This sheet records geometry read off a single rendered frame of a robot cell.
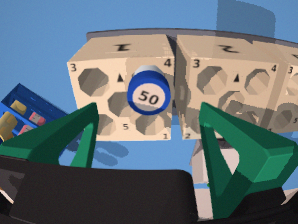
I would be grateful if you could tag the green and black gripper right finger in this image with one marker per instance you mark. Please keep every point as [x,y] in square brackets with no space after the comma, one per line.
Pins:
[266,159]

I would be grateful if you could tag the blue tube rack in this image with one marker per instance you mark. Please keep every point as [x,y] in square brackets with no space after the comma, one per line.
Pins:
[27,98]

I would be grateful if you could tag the blue table mat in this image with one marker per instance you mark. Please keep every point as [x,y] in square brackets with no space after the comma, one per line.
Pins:
[38,37]

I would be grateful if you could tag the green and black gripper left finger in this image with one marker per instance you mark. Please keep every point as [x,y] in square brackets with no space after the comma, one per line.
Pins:
[43,144]

